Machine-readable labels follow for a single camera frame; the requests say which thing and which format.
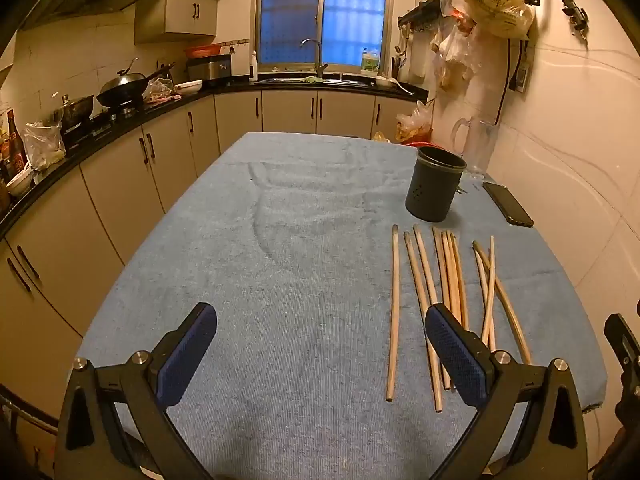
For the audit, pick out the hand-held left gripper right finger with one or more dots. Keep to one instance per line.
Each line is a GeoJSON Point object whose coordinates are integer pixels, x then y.
{"type": "Point", "coordinates": [452, 355]}

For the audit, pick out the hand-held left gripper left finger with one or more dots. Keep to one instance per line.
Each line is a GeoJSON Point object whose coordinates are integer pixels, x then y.
{"type": "Point", "coordinates": [187, 355]}

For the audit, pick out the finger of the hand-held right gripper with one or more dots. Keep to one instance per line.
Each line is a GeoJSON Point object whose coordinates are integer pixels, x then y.
{"type": "Point", "coordinates": [622, 340]}

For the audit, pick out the row of wooden chopsticks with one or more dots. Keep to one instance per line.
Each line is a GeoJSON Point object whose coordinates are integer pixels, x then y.
{"type": "Point", "coordinates": [395, 310]}

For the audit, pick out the dark grey utensil holder cup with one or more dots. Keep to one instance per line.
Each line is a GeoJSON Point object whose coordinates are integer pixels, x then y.
{"type": "Point", "coordinates": [432, 190]}

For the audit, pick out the blue towel table cover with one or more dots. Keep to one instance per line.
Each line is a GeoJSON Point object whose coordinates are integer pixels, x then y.
{"type": "Point", "coordinates": [280, 240]}

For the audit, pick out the black smartphone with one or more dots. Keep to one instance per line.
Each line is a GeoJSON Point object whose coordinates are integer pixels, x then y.
{"type": "Point", "coordinates": [507, 203]}

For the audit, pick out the beige lower kitchen cabinets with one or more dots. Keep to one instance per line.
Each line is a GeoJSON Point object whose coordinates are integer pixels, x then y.
{"type": "Point", "coordinates": [120, 180]}

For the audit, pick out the beige kitchen cabinets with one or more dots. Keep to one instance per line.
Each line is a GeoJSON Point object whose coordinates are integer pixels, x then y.
{"type": "Point", "coordinates": [185, 10]}
{"type": "Point", "coordinates": [120, 180]}

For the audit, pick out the clear glass mug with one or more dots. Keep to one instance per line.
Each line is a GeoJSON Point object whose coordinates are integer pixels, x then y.
{"type": "Point", "coordinates": [477, 147]}

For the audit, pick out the large red mesh basket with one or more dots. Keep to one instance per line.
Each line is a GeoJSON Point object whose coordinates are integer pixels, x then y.
{"type": "Point", "coordinates": [420, 144]}

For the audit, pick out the yellow plastic bags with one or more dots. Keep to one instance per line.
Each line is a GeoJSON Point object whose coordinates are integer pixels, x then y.
{"type": "Point", "coordinates": [380, 136]}

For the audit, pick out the red bin with plastic bags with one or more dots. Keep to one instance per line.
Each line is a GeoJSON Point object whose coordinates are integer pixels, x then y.
{"type": "Point", "coordinates": [414, 122]}

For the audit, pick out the small white bowl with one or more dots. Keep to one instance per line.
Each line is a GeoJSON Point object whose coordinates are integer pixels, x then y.
{"type": "Point", "coordinates": [20, 183]}

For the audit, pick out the black gas stove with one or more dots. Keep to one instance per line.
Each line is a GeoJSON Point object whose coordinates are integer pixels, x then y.
{"type": "Point", "coordinates": [95, 130]}

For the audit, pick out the clear plastic bag on counter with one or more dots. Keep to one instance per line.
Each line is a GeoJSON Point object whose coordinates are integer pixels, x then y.
{"type": "Point", "coordinates": [44, 147]}

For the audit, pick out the plastic bag with food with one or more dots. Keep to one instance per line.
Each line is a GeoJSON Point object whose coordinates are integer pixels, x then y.
{"type": "Point", "coordinates": [159, 90]}

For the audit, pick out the dark cooking pot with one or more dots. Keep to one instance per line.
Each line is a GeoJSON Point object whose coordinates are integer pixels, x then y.
{"type": "Point", "coordinates": [75, 112]}

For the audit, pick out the wide white bowl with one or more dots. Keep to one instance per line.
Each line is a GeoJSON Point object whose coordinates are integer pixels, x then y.
{"type": "Point", "coordinates": [189, 86]}

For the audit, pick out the black wok with lid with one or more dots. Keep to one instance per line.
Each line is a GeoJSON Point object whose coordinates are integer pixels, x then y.
{"type": "Point", "coordinates": [125, 91]}

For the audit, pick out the dark sauce bottle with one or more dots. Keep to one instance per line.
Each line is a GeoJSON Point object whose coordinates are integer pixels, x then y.
{"type": "Point", "coordinates": [15, 142]}

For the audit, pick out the black kitchen countertop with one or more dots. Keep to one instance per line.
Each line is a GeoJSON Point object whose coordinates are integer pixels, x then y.
{"type": "Point", "coordinates": [235, 85]}

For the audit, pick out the white ladle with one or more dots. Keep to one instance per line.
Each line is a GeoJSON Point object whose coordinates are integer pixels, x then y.
{"type": "Point", "coordinates": [386, 82]}

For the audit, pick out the stainless steel box appliance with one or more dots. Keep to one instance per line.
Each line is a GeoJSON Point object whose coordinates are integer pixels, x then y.
{"type": "Point", "coordinates": [208, 68]}

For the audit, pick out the dark counter chopstick holder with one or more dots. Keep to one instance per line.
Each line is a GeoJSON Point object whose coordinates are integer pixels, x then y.
{"type": "Point", "coordinates": [395, 69]}

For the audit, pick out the white squeeze bottle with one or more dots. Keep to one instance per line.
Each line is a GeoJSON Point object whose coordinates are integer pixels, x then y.
{"type": "Point", "coordinates": [253, 67]}

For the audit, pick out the red plastic colander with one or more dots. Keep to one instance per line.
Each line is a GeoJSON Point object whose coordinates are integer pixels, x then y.
{"type": "Point", "coordinates": [202, 51]}

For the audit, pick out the hanging clear plastic bags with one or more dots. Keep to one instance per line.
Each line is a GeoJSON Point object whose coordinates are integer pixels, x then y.
{"type": "Point", "coordinates": [452, 47]}

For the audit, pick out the metal kitchen faucet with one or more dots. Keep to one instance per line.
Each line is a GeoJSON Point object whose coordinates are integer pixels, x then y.
{"type": "Point", "coordinates": [316, 55]}

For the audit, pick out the beige upper kitchen cabinets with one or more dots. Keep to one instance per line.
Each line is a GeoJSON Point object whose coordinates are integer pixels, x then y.
{"type": "Point", "coordinates": [185, 10]}

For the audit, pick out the sliding kitchen window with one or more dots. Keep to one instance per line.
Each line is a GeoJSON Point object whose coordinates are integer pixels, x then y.
{"type": "Point", "coordinates": [322, 15]}

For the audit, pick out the wall power outlet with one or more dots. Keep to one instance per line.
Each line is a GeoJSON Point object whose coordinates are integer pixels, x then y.
{"type": "Point", "coordinates": [521, 78]}

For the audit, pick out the black wall shelf rack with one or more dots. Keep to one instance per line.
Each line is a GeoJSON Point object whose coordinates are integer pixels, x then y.
{"type": "Point", "coordinates": [420, 11]}

